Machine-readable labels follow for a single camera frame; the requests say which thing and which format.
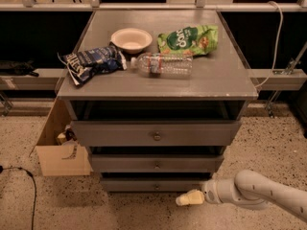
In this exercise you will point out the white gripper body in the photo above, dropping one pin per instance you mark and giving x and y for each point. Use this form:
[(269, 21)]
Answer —
[(210, 193)]

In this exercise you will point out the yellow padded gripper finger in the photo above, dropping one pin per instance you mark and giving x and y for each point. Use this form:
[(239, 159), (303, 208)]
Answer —
[(193, 197)]

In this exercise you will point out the grey bottom drawer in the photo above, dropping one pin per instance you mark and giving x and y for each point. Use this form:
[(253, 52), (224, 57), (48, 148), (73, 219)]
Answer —
[(157, 185)]

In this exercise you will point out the grey drawer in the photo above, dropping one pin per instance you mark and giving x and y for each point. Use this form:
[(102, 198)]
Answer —
[(157, 185), (112, 163), (154, 134)]

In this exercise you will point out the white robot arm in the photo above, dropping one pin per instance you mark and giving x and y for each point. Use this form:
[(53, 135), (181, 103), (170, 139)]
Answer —
[(250, 190)]

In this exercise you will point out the grey middle drawer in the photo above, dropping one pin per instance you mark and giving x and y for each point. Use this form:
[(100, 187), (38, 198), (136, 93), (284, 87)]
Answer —
[(112, 163)]

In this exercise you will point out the grey wooden drawer cabinet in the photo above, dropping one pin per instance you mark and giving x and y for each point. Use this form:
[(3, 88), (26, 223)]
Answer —
[(218, 89)]

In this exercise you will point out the grey top drawer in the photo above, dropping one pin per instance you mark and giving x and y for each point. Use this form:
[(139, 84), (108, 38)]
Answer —
[(154, 134)]

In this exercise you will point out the clear plastic water bottle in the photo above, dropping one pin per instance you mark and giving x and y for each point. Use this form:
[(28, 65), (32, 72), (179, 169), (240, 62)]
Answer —
[(158, 65)]

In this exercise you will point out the cardboard box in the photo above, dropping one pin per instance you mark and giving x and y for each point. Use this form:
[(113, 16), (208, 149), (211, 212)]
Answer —
[(59, 155)]

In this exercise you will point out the green snack bag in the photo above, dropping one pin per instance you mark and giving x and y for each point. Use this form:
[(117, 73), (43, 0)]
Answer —
[(194, 41)]

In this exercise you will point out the white paper bowl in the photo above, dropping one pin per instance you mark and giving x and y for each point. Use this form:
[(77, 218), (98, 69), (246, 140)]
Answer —
[(131, 40)]

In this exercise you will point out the blue chip bag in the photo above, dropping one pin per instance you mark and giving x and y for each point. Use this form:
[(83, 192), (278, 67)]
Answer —
[(84, 65)]

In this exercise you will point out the black object on ledge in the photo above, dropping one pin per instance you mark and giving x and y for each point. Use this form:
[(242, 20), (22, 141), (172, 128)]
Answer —
[(17, 68)]

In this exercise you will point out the metal frame rail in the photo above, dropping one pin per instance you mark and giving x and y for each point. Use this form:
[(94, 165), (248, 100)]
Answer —
[(241, 7)]

